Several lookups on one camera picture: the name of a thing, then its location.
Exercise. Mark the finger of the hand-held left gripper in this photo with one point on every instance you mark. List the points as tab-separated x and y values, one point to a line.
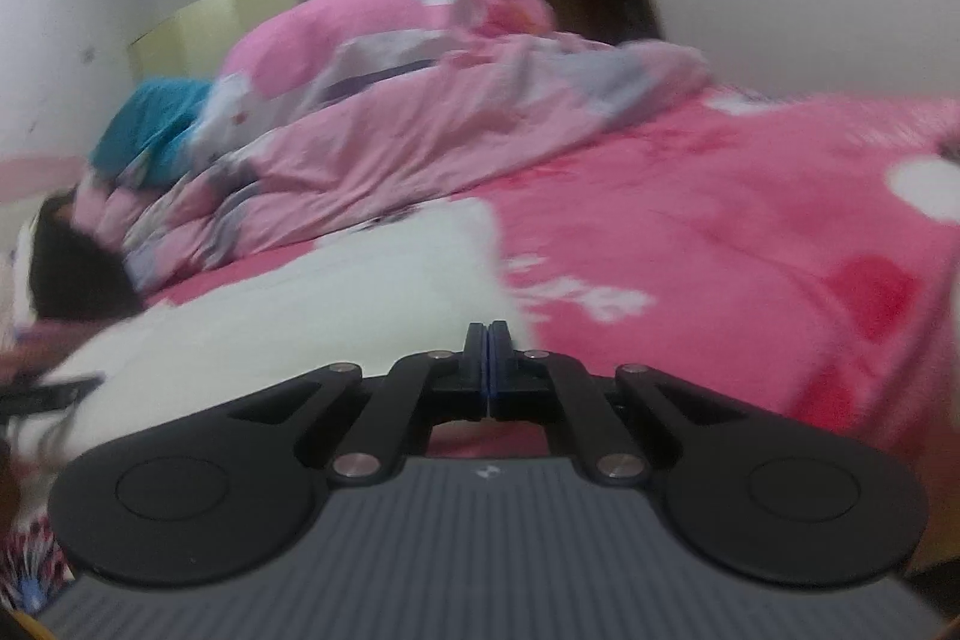
52	394

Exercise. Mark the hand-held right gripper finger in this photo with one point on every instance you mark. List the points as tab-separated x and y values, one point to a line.
478	370
496	374

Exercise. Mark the cream white sweater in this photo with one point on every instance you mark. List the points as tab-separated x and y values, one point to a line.
300	302

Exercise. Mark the stack of folded clothes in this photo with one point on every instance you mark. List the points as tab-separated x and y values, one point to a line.
11	310

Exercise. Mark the black folded garment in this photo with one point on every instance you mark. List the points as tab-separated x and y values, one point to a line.
82	280

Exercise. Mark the pink and white headboard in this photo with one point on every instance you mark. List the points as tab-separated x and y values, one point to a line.
37	179

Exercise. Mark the pink patterned quilt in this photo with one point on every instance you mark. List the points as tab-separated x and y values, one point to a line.
420	123

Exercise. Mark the pink floral blanket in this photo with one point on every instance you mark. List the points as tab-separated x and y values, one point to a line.
712	235

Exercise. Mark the teal pillow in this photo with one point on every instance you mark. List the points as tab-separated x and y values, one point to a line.
146	123

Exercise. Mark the pale yellow wardrobe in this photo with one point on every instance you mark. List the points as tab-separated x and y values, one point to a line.
217	21

